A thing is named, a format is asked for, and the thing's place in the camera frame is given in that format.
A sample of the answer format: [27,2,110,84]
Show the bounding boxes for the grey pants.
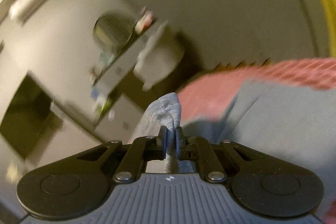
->
[132,81,335,218]

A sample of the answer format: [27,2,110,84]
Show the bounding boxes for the grey drawer cabinet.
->
[95,94,143,144]

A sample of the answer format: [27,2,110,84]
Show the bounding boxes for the pink ribbed bedspread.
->
[178,58,335,223]

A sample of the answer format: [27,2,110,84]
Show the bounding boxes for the blue white box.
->
[90,86,106,104]

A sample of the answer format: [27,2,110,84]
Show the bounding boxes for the grey vanity desk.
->
[92,20,167,98]

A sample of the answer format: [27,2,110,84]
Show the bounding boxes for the white upholstered chair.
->
[133,22,185,91]

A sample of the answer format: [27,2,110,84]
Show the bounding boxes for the round striped mirror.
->
[93,11,134,53]

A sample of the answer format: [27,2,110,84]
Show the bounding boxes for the pink white toy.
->
[134,7,154,35]

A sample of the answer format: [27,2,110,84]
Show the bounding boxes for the black wall television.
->
[1,75,62,159]

